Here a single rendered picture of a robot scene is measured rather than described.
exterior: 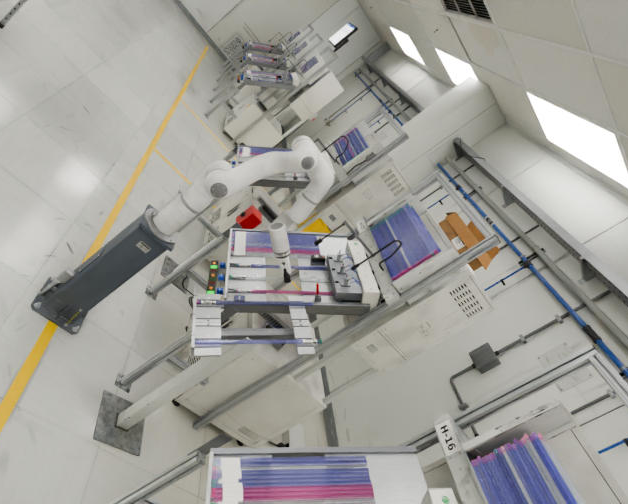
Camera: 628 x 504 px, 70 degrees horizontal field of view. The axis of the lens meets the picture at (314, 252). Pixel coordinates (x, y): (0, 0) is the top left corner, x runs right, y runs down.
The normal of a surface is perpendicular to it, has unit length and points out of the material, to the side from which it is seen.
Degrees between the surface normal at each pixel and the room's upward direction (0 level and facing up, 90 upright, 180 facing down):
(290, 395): 90
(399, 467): 44
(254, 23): 90
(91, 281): 90
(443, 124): 90
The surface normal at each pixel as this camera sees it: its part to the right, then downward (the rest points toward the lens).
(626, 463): -0.60, -0.63
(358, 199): 0.11, 0.54
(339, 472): 0.15, -0.84
